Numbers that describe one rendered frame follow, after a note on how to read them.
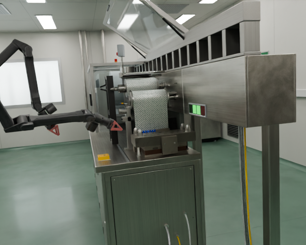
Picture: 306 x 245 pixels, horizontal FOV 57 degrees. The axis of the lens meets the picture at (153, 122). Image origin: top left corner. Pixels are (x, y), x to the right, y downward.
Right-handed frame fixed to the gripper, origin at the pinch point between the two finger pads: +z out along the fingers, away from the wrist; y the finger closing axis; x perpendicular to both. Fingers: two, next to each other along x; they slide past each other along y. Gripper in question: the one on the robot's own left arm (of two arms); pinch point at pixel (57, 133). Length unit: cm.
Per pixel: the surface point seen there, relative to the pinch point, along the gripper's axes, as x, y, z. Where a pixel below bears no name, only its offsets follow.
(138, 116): -44, -43, 13
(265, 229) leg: -36, -127, 69
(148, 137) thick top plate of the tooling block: -34, -62, 21
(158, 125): -52, -47, 25
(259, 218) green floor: -100, -43, 173
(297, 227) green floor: -108, -75, 178
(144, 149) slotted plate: -29, -60, 26
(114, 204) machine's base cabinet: 6, -60, 41
